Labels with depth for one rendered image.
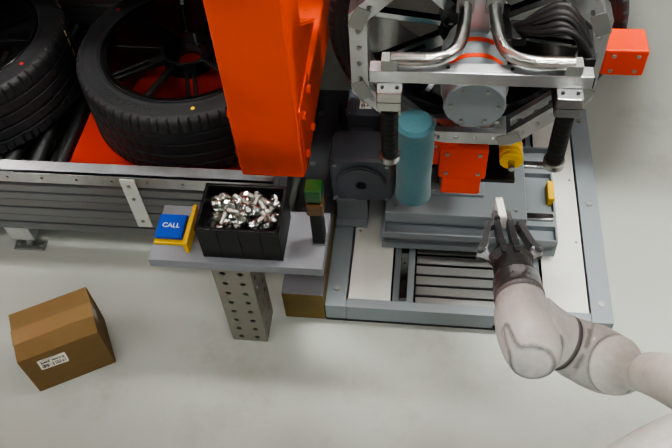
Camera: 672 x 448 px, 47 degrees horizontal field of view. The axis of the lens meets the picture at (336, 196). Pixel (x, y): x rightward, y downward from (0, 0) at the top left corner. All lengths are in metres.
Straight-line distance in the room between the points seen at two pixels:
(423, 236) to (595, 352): 0.97
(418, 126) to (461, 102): 0.15
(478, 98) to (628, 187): 1.16
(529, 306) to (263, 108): 0.76
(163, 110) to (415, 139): 0.78
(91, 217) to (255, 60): 0.93
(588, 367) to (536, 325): 0.12
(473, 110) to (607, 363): 0.58
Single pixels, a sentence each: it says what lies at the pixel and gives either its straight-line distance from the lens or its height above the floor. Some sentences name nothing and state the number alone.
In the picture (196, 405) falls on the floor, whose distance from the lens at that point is 2.23.
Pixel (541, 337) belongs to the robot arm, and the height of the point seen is 0.85.
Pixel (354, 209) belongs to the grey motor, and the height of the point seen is 0.14.
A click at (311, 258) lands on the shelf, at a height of 0.45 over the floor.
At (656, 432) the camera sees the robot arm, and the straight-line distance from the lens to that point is 0.84.
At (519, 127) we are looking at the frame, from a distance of 1.88.
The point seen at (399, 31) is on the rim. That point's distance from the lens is 2.04.
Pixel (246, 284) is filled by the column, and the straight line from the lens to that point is 2.02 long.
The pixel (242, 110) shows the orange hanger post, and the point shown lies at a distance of 1.78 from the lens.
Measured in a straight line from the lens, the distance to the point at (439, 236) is 2.25.
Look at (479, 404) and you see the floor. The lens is 2.18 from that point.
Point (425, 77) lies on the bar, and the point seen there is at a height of 0.97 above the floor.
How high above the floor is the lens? 1.98
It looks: 51 degrees down
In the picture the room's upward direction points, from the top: 5 degrees counter-clockwise
